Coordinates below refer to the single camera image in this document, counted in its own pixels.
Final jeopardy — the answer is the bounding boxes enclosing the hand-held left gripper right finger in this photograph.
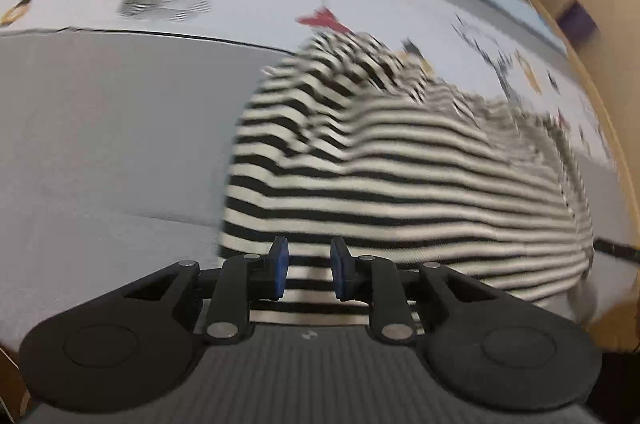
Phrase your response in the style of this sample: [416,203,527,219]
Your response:
[329,237,502,346]

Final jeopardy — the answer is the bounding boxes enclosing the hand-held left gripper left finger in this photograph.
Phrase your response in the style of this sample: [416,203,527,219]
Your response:
[122,235,290,346]

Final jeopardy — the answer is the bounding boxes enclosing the black white striped hoodie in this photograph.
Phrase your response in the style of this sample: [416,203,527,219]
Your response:
[216,31,601,326]

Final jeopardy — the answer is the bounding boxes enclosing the deer printed bed sheet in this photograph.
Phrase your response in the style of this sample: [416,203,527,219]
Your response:
[0,0,616,365]

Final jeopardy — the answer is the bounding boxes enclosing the purple box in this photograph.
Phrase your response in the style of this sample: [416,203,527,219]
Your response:
[556,0,599,43]

